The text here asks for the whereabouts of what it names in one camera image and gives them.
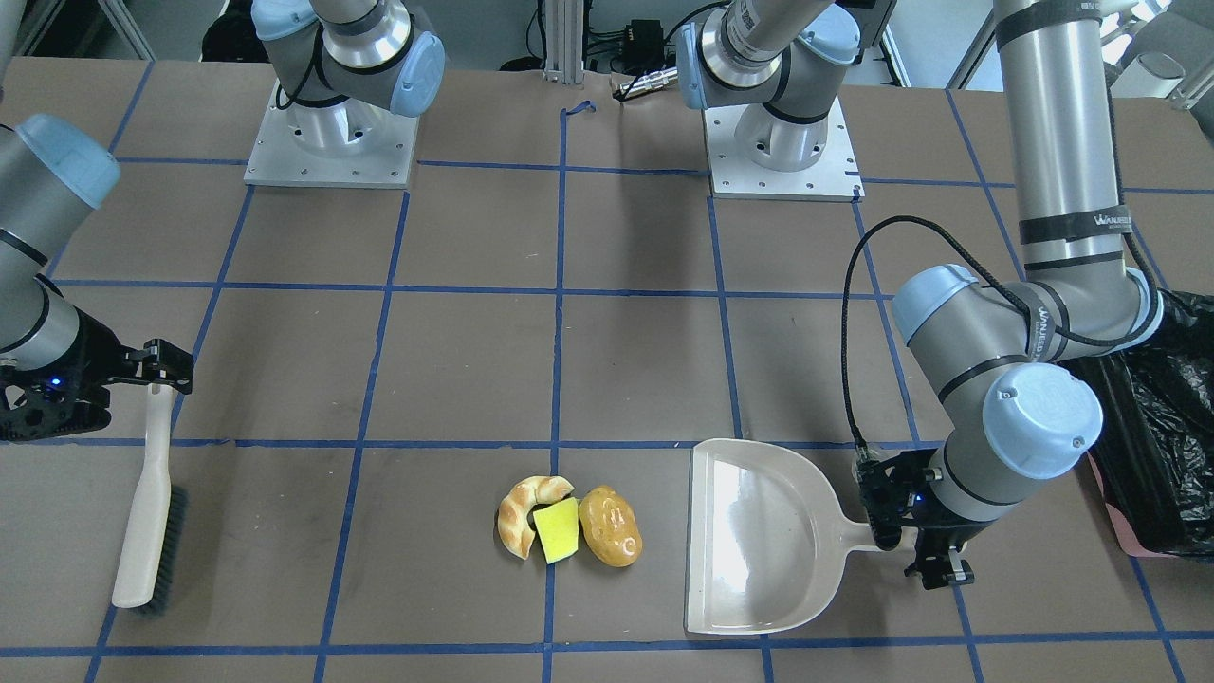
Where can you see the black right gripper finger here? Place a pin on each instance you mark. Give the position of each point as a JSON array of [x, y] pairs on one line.
[[158, 357], [180, 382]]

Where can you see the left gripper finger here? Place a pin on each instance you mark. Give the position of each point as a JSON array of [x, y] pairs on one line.
[[938, 563]]

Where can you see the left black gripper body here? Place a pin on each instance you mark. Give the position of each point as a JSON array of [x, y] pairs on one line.
[[912, 479]]

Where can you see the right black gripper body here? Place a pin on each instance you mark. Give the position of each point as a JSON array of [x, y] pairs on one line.
[[93, 355]]

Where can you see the beige plastic dustpan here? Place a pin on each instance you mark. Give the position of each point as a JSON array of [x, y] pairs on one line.
[[772, 534]]

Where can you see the white hand brush black bristles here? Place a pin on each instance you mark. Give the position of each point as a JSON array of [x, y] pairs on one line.
[[155, 520]]

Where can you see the toy potato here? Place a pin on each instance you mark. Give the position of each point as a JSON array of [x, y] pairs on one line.
[[609, 527]]

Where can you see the yellow sponge block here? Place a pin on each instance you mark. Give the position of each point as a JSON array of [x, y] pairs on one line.
[[558, 526]]

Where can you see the toy croissant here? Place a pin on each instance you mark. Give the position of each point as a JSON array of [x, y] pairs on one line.
[[512, 525]]

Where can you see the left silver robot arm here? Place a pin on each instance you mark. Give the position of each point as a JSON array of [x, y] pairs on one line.
[[989, 350]]

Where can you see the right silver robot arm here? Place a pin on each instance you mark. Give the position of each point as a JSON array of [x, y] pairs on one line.
[[353, 77]]

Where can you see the black trash bag bin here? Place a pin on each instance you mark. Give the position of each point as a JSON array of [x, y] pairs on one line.
[[1154, 459]]

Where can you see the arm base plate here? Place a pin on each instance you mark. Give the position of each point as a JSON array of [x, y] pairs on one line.
[[350, 145], [782, 152]]

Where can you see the aluminium frame post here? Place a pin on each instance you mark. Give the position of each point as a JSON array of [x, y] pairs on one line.
[[564, 41]]

